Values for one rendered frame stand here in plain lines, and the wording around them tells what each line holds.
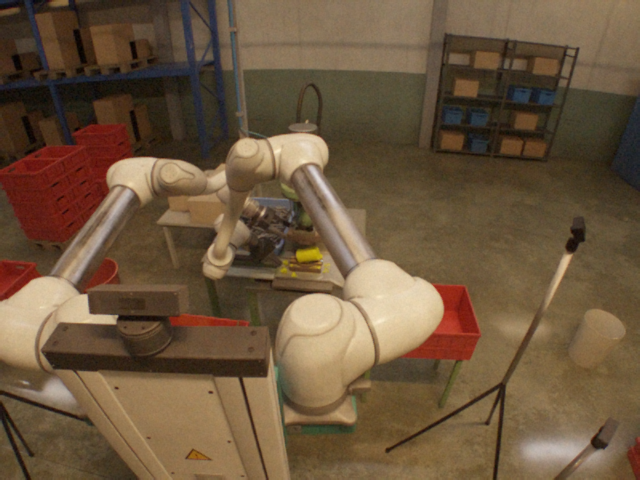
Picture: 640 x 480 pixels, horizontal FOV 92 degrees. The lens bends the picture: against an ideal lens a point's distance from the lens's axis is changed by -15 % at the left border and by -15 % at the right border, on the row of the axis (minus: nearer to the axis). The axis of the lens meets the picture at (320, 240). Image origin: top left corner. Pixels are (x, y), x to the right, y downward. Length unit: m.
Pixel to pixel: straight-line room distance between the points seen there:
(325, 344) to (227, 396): 0.20
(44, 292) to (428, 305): 0.87
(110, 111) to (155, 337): 6.70
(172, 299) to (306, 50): 6.44
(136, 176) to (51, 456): 2.06
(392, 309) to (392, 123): 6.28
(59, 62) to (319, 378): 7.20
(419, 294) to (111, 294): 0.59
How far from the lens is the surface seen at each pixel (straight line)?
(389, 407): 2.55
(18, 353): 0.95
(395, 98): 6.84
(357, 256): 0.86
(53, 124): 8.06
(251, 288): 1.87
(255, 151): 1.05
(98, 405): 0.72
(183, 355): 0.53
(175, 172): 1.18
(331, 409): 0.83
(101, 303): 0.53
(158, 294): 0.49
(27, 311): 0.97
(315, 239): 1.74
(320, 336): 0.65
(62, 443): 2.87
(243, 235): 1.60
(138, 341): 0.52
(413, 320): 0.78
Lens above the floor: 2.17
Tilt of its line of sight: 34 degrees down
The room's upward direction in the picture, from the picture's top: straight up
